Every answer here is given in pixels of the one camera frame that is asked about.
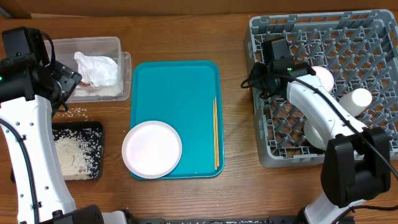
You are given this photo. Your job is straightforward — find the white napkin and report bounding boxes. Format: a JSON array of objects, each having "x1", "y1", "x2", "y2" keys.
[
  {"x1": 73, "y1": 86, "x2": 122, "y2": 97},
  {"x1": 74, "y1": 52, "x2": 118, "y2": 87}
]

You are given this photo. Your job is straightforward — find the red snack wrapper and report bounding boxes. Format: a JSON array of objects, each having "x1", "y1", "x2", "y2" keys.
[{"x1": 78, "y1": 82, "x2": 91, "y2": 87}]

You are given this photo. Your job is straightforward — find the small white plate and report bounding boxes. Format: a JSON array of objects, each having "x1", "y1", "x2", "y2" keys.
[{"x1": 312, "y1": 66, "x2": 335, "y2": 93}]

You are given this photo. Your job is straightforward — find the grey metal bowl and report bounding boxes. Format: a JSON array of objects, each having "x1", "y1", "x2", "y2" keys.
[{"x1": 303, "y1": 120, "x2": 326, "y2": 150}]

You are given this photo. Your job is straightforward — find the white paper cup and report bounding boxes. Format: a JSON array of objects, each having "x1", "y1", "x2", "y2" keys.
[{"x1": 339, "y1": 88, "x2": 373, "y2": 116}]

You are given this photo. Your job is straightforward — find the large white dinner plate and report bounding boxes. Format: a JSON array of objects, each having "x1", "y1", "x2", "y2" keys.
[{"x1": 121, "y1": 121, "x2": 182, "y2": 179}]

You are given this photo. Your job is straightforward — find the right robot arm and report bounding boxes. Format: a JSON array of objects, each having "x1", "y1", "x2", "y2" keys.
[{"x1": 246, "y1": 37, "x2": 397, "y2": 223}]

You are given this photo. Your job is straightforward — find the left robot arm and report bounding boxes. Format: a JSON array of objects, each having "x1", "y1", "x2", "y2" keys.
[{"x1": 1, "y1": 27, "x2": 135, "y2": 224}]

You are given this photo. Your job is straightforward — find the clear plastic waste bin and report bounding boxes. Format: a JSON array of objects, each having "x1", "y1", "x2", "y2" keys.
[{"x1": 44, "y1": 37, "x2": 132, "y2": 102}]

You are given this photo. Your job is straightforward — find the scattered rice grains on table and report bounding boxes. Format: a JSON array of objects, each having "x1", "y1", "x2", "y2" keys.
[{"x1": 53, "y1": 107, "x2": 93, "y2": 122}]

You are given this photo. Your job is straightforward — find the black rectangular tray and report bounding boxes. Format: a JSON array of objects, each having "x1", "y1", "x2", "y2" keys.
[{"x1": 10, "y1": 121, "x2": 105, "y2": 181}]

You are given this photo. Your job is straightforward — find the pile of rice in tray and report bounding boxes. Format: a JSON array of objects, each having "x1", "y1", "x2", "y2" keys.
[{"x1": 52, "y1": 128, "x2": 103, "y2": 180}]

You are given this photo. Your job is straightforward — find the teal plastic serving tray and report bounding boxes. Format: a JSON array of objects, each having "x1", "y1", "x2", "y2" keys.
[{"x1": 130, "y1": 60, "x2": 225, "y2": 179}]

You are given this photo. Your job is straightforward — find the grey plastic dish rack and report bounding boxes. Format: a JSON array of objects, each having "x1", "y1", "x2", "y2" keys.
[{"x1": 243, "y1": 9, "x2": 397, "y2": 167}]

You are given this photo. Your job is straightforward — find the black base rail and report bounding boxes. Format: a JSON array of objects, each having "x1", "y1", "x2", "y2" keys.
[{"x1": 127, "y1": 214, "x2": 302, "y2": 224}]

